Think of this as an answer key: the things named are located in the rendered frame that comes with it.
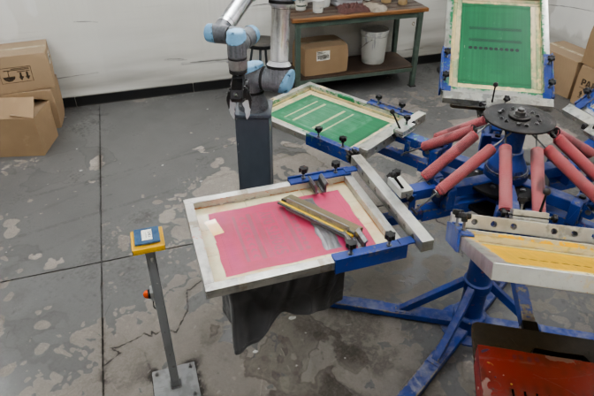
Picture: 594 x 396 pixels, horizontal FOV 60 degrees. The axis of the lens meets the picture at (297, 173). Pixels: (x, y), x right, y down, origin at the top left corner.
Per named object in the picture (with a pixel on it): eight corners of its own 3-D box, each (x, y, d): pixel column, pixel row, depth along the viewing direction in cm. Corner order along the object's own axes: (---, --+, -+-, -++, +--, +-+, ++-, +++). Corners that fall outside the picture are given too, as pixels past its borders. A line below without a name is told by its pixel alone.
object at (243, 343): (239, 355, 214) (232, 280, 191) (237, 349, 217) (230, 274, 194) (342, 328, 226) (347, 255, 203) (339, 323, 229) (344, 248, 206)
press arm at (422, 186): (395, 204, 225) (396, 194, 222) (389, 197, 230) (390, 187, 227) (430, 197, 229) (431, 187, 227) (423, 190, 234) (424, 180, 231)
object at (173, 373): (156, 410, 250) (119, 260, 199) (151, 373, 268) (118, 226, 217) (201, 397, 256) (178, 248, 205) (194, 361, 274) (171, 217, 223)
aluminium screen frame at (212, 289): (206, 299, 183) (205, 292, 181) (184, 207, 230) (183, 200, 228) (406, 253, 204) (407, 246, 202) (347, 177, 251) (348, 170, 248)
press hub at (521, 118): (455, 361, 274) (513, 135, 202) (419, 308, 306) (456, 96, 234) (517, 342, 285) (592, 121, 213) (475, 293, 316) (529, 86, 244)
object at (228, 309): (234, 358, 213) (226, 281, 191) (214, 284, 250) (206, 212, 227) (241, 356, 214) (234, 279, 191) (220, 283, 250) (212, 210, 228)
